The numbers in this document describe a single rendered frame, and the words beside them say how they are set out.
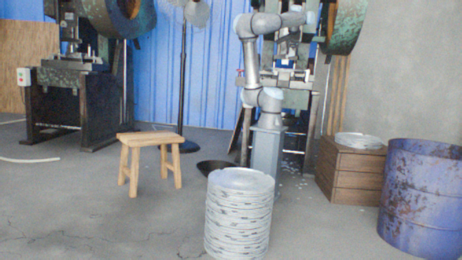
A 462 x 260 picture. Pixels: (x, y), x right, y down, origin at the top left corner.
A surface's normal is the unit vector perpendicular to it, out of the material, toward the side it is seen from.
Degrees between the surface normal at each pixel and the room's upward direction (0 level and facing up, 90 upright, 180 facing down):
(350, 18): 115
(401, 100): 90
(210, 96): 90
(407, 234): 92
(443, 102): 90
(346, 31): 131
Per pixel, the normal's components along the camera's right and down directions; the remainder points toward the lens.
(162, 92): -0.12, 0.21
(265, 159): -0.40, 0.17
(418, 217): -0.62, 0.16
